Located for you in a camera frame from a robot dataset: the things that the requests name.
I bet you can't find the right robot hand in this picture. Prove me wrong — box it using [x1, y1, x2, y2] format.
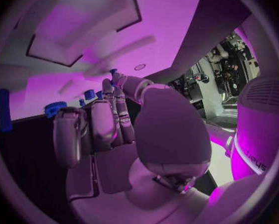
[52, 72, 213, 224]

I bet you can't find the white task board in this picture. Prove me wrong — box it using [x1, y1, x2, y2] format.
[0, 0, 205, 126]

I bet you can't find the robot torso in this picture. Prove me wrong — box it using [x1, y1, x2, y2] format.
[230, 76, 279, 182]

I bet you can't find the long blue cylinder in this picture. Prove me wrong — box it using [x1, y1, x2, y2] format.
[0, 89, 14, 133]

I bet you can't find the white machine cabinet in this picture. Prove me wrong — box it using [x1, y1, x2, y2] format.
[190, 58, 226, 120]

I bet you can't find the blue gear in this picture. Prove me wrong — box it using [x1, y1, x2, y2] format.
[44, 101, 68, 119]

